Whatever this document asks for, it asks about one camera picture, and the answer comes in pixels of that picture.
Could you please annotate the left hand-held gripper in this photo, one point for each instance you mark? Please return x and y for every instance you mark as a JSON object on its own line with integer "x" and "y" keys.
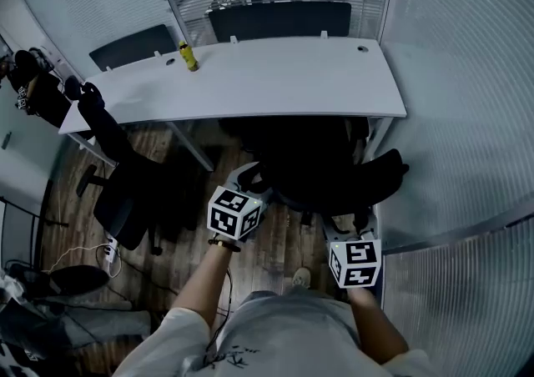
{"x": 229, "y": 217}

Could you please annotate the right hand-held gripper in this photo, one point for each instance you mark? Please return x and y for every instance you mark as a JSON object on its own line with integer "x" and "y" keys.
{"x": 354, "y": 260}

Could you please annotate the black mesh office chair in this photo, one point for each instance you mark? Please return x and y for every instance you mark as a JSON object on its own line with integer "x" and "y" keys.
{"x": 104, "y": 125}
{"x": 317, "y": 158}

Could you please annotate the person's right forearm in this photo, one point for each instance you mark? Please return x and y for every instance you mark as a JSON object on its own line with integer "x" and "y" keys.
{"x": 375, "y": 325}

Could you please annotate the person's left forearm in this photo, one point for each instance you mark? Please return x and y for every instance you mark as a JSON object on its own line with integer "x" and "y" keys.
{"x": 204, "y": 283}

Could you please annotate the person's left shoe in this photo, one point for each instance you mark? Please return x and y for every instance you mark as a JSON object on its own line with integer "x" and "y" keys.
{"x": 301, "y": 277}

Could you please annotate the person's jeans leg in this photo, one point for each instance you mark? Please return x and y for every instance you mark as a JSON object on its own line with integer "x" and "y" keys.
{"x": 267, "y": 295}

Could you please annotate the white office desk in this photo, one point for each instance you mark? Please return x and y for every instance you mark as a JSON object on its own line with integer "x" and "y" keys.
{"x": 271, "y": 79}

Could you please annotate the person's white t-shirt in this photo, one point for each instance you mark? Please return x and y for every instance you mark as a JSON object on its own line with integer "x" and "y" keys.
{"x": 292, "y": 338}

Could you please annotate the yellow drink bottle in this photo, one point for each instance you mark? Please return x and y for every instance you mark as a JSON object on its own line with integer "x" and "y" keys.
{"x": 188, "y": 56}

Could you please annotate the white power strip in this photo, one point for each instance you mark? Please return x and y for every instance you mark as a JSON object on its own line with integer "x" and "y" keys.
{"x": 111, "y": 250}

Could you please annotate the dark desk divider panel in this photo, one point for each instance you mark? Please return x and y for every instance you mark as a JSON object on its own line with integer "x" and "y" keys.
{"x": 133, "y": 48}
{"x": 279, "y": 21}

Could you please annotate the black round seat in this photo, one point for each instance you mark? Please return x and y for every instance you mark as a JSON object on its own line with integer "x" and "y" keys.
{"x": 79, "y": 279}

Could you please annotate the black metal stand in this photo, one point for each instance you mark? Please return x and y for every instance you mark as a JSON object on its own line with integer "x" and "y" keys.
{"x": 21, "y": 207}

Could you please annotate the white door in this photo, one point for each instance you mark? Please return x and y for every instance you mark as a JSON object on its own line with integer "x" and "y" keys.
{"x": 25, "y": 25}

